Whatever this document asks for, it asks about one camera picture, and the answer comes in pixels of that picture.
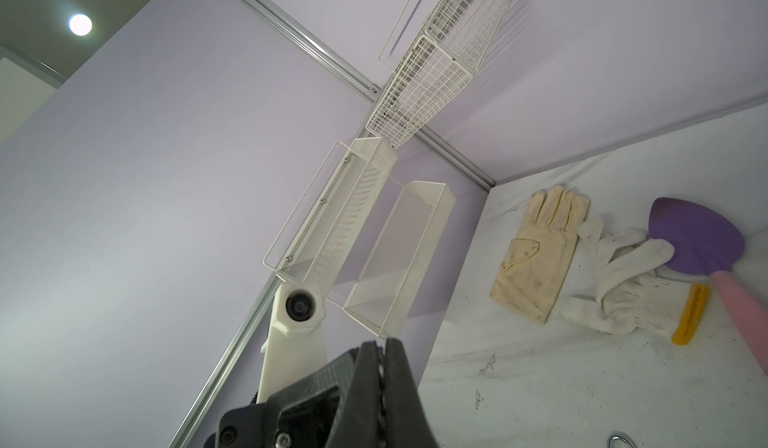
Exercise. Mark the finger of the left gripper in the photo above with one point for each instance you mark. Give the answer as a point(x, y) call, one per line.
point(306, 411)

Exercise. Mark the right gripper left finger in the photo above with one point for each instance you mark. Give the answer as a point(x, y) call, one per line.
point(359, 423)

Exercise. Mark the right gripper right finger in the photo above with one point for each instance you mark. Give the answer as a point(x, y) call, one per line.
point(405, 422)

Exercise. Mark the black padlock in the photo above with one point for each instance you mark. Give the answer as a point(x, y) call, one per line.
point(620, 440)

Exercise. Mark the lower white mesh shelf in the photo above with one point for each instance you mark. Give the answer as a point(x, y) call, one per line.
point(383, 295)

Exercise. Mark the beige leather glove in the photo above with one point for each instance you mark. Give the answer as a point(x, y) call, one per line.
point(535, 265)

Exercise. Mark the white knit glove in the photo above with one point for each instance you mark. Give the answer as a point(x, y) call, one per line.
point(628, 293)

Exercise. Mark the purple pink trowel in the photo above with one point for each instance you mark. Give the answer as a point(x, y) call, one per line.
point(708, 244)

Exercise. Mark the round ceiling light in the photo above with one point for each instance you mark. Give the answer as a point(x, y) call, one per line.
point(80, 24)

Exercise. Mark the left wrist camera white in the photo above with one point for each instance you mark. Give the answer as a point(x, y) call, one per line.
point(295, 345)

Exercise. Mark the white wire basket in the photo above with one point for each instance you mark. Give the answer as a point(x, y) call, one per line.
point(445, 55)

